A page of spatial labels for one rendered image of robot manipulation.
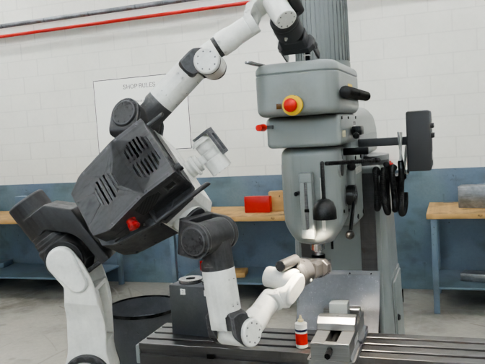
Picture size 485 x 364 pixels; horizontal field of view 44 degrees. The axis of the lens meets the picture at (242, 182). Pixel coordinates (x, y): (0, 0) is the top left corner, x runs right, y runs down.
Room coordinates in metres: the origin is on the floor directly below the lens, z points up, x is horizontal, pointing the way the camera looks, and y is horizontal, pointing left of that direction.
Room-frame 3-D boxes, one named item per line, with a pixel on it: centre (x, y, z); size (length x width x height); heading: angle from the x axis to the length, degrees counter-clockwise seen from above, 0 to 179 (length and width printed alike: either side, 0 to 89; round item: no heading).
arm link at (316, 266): (1.95, -0.19, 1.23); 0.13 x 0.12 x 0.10; 56
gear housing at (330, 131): (2.06, -0.25, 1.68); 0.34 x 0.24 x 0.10; 161
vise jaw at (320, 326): (1.95, -0.28, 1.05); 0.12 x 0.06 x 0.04; 71
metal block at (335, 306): (2.00, -0.30, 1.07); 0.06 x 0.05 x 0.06; 71
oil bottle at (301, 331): (1.99, -0.16, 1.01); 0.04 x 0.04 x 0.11
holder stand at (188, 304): (2.20, 0.17, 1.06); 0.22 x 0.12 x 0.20; 64
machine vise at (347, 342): (1.97, -0.29, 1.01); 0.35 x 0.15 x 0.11; 161
